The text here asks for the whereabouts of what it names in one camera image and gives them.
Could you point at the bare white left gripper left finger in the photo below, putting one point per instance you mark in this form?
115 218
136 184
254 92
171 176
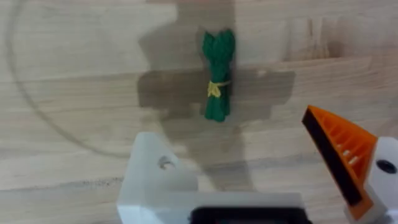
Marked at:
149 174

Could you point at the green toy asparagus bundle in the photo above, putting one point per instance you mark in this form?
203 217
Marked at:
218 74

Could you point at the white orange left gripper right finger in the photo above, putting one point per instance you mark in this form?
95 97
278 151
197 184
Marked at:
348 152

